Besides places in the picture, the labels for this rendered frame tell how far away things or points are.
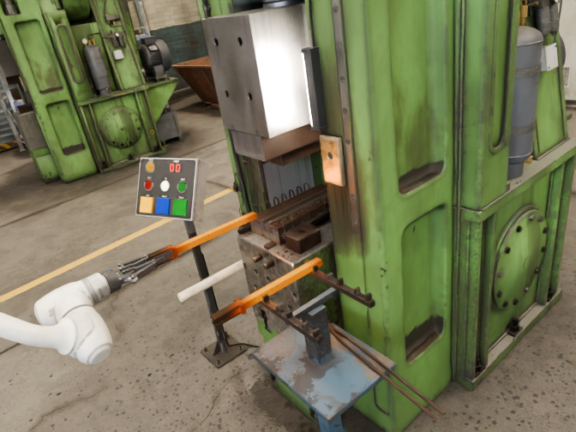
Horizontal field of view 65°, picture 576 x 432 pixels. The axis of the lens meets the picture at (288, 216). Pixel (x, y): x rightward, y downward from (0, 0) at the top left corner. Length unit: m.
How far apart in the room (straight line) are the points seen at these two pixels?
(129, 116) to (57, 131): 0.89
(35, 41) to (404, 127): 5.32
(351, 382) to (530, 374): 1.27
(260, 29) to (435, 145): 0.75
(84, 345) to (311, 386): 0.68
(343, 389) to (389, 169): 0.71
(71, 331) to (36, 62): 5.21
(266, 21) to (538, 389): 2.00
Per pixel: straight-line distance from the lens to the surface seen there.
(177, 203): 2.12
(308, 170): 2.17
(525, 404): 2.47
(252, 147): 1.71
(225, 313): 1.40
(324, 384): 1.52
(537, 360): 2.68
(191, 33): 11.06
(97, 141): 6.49
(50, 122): 6.39
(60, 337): 1.41
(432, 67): 1.71
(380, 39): 1.42
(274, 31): 1.59
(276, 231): 1.79
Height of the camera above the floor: 1.81
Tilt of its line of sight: 26 degrees down
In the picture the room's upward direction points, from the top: 9 degrees counter-clockwise
